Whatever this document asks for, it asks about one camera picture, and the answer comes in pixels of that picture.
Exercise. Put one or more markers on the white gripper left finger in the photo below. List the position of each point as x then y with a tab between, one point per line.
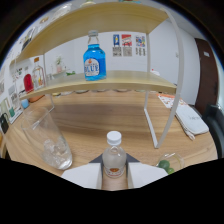
83	175

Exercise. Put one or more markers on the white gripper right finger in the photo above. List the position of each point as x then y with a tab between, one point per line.
146	173

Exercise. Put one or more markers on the glass bowl with limes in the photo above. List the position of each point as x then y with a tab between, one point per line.
168	163

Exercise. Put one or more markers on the clear bottle with red label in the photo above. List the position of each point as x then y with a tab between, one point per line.
114	160

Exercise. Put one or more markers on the light blue cup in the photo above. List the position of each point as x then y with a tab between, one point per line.
25	103

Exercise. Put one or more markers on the clear drinking glass with ice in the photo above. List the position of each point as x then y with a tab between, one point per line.
53	146

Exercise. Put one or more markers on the white zip pouch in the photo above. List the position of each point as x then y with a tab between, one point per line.
192	121

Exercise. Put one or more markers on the orange printed paper sheet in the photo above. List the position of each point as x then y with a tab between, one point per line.
170	100

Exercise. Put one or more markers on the orange storage box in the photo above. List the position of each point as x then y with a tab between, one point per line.
36	98

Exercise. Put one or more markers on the black handbag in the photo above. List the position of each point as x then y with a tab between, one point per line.
4	125

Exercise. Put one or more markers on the white container with yellow label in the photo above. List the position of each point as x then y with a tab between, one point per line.
154	71

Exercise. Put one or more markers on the red liquid bottle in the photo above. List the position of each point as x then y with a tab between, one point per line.
28	83

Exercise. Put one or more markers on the clear bottle with amber label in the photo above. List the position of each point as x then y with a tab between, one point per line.
38	76

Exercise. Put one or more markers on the blue liquid bottle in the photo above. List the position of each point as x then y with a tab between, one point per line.
94	63

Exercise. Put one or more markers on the dark brown door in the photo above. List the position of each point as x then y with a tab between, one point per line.
206	76

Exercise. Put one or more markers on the multicolour wall poster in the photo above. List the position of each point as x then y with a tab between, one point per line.
140	45

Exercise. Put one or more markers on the red wall poster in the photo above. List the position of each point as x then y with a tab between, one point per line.
126	45

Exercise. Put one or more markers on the white frame wooden shelf rack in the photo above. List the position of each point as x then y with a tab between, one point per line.
116	16

